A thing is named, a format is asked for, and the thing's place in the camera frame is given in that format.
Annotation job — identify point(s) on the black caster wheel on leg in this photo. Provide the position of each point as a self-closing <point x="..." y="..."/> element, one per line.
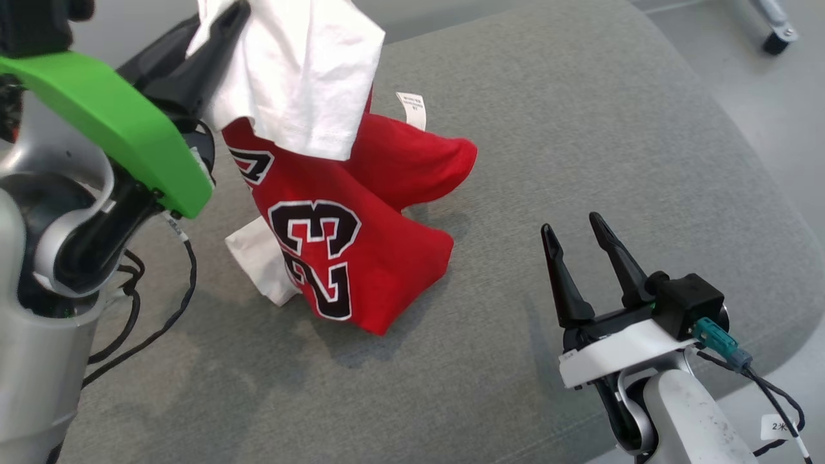
<point x="775" y="42"/>

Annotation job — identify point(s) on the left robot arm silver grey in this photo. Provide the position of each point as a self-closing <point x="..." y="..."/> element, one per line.
<point x="38" y="386"/>

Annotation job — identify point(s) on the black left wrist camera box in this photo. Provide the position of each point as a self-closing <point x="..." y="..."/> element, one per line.
<point x="32" y="26"/>

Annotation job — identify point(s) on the red jersey with number 23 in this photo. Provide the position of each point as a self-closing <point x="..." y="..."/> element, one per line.
<point x="387" y="258"/>

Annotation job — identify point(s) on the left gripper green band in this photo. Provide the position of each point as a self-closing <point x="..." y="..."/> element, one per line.
<point x="129" y="122"/>

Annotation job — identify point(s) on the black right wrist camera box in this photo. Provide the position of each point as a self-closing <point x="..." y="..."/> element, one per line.
<point x="689" y="299"/>

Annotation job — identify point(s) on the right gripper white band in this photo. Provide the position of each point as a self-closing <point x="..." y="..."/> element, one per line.
<point x="619" y="357"/>

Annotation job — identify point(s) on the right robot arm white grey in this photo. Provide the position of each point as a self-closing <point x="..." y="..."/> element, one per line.
<point x="689" y="412"/>

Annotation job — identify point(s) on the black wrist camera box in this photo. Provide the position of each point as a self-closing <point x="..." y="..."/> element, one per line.
<point x="32" y="26"/>
<point x="689" y="299"/>

